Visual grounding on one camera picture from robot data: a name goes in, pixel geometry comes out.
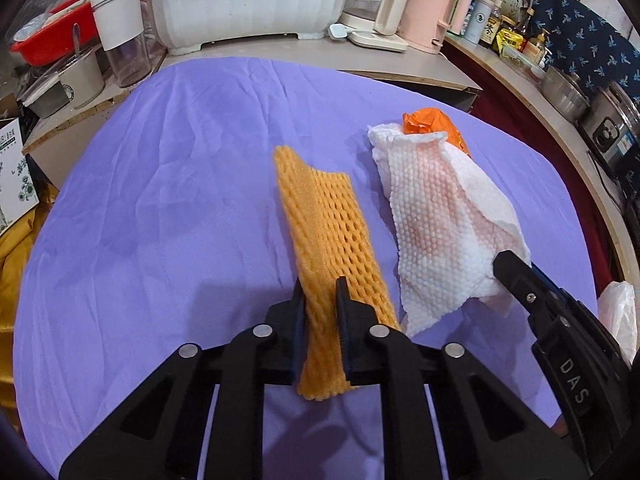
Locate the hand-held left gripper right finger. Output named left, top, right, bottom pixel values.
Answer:
left=335, top=276, right=591, bottom=480

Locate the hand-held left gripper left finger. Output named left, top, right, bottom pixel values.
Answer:
left=59, top=277, right=307, bottom=480

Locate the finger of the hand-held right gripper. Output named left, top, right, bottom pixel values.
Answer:
left=492, top=250, right=553, bottom=333
left=531, top=262, right=578, bottom=313

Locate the white plastic bag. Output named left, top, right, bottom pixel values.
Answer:
left=597, top=280, right=639, bottom=367

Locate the orange foam fruit net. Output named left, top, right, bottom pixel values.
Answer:
left=272, top=145, right=403, bottom=402

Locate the white paper towel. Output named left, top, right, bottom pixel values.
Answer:
left=367, top=122, right=532, bottom=338

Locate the dark red cloth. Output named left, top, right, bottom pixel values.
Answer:
left=442, top=40, right=623, bottom=283

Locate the purple cloth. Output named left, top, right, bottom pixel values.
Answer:
left=15, top=55, right=601, bottom=480

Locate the steel rice cooker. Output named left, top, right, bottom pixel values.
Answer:
left=579, top=80, right=640, bottom=177

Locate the orange printed wrapper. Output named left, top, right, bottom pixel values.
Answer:
left=402, top=107, right=474, bottom=159

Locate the steel pot with lid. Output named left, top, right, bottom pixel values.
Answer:
left=540, top=65, right=592, bottom=123

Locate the clear food container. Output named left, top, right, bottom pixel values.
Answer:
left=500, top=42, right=547, bottom=77

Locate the yellow seasoning packet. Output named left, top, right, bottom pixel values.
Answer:
left=495, top=27, right=529, bottom=57

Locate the dark sauce bottle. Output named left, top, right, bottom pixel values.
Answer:
left=480, top=0, right=504, bottom=49

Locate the light blue tea canister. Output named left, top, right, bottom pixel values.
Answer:
left=462, top=0, right=496, bottom=43

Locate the blue floral cloth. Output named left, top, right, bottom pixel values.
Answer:
left=530, top=0, right=640, bottom=111

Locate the pink electric kettle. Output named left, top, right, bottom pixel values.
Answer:
left=400, top=0, right=477, bottom=54

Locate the yellow cloth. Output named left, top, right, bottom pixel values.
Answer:
left=0, top=185, right=62, bottom=413

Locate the white glass electric kettle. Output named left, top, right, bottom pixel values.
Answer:
left=339, top=0, right=414, bottom=54

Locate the printed cardboard box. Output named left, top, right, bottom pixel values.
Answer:
left=0, top=117, right=42, bottom=234

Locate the white dish drainer with lid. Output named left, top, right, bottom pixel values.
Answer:
left=147, top=0, right=362, bottom=56

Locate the grey white mug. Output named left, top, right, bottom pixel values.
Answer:
left=56, top=50, right=107, bottom=109

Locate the white blender cup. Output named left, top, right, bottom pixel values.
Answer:
left=90, top=0, right=153, bottom=87

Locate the red plastic basket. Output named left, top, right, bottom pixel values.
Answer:
left=10, top=2, right=98, bottom=67

